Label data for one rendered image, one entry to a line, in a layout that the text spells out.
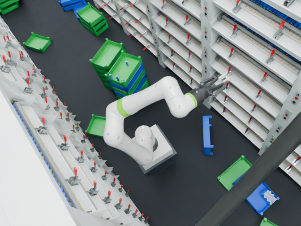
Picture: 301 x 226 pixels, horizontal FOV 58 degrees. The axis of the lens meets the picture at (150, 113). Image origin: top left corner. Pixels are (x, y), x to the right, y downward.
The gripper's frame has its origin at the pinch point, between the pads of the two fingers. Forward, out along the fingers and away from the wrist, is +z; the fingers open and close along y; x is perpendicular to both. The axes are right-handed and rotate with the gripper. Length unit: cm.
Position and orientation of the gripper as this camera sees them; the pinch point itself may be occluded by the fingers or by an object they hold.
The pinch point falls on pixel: (224, 78)
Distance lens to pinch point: 165.1
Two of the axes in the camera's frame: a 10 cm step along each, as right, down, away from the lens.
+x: -0.1, -5.8, -8.2
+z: 8.0, -5.0, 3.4
